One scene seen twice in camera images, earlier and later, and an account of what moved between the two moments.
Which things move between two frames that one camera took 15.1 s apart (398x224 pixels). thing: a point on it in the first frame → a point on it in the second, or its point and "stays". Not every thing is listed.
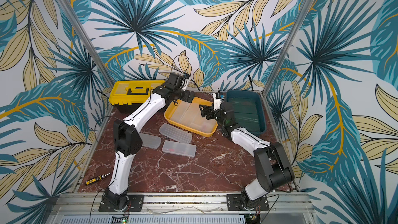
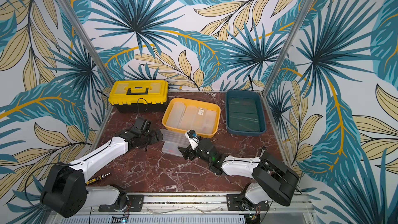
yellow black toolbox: [127, 96] stays
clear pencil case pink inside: [179, 148] stays
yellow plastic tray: [188, 116] stays
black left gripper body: [183, 94] → [150, 138]
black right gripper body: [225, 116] → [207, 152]
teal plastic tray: [249, 109] stays
